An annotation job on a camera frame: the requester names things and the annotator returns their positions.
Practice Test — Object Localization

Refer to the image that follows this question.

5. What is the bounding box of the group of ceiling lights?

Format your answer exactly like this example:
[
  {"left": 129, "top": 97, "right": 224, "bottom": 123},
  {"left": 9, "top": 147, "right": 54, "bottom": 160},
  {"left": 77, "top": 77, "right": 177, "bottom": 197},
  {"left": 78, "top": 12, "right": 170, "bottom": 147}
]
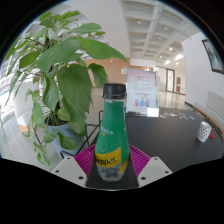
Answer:
[{"left": 134, "top": 18, "right": 185, "bottom": 66}]

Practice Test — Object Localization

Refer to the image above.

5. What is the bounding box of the white black-dotted cup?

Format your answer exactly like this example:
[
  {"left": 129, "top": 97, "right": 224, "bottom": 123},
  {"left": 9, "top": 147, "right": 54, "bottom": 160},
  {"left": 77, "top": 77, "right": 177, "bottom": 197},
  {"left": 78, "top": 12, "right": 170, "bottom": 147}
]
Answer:
[{"left": 197, "top": 120, "right": 213, "bottom": 143}]

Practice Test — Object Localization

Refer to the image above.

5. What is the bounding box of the black wire chair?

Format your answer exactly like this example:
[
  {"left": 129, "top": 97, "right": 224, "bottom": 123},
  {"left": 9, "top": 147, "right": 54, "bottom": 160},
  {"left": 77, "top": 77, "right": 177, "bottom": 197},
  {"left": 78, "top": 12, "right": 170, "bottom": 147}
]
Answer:
[{"left": 59, "top": 110, "right": 105, "bottom": 158}]

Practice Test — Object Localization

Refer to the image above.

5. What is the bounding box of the dark-framed wall picture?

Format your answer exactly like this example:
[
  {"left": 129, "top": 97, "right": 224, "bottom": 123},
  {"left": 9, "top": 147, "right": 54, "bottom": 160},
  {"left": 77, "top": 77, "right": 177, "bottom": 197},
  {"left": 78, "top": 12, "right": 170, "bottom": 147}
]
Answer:
[{"left": 201, "top": 38, "right": 224, "bottom": 75}]

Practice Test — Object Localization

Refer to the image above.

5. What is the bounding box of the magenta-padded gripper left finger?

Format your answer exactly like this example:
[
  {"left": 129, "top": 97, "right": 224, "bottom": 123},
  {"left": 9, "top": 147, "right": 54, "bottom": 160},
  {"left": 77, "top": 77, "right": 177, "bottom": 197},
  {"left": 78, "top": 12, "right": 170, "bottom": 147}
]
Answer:
[{"left": 51, "top": 143, "right": 101, "bottom": 188}]

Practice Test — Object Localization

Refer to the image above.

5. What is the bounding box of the green-labelled clear drink bottle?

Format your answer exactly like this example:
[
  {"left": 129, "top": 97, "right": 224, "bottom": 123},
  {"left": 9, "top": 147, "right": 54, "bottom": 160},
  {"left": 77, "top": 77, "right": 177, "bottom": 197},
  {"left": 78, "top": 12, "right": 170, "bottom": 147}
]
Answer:
[{"left": 94, "top": 83, "right": 131, "bottom": 183}]

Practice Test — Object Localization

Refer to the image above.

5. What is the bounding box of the large-leaved green potted plant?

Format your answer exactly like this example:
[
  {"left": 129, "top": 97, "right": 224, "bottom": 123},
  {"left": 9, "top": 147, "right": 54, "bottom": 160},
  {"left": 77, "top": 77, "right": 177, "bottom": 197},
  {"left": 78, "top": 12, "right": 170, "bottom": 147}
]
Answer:
[{"left": 4, "top": 9, "right": 129, "bottom": 168}]

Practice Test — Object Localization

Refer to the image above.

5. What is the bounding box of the clear acrylic sign stand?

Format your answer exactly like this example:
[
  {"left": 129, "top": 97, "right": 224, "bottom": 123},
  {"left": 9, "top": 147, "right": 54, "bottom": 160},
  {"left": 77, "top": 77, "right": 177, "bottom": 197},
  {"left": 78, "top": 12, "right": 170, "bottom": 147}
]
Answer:
[{"left": 124, "top": 68, "right": 160, "bottom": 118}]

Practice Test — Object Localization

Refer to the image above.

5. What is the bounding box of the wooden wall bench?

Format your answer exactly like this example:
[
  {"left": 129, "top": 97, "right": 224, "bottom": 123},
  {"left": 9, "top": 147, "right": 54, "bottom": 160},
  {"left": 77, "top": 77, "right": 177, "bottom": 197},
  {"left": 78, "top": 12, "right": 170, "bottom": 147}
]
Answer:
[{"left": 193, "top": 91, "right": 224, "bottom": 141}]

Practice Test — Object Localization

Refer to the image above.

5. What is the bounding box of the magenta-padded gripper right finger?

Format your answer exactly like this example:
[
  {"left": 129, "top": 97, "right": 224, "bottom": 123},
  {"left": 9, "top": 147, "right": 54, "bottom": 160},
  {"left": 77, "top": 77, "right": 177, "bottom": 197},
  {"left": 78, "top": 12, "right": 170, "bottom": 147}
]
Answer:
[{"left": 128, "top": 144, "right": 173, "bottom": 188}]

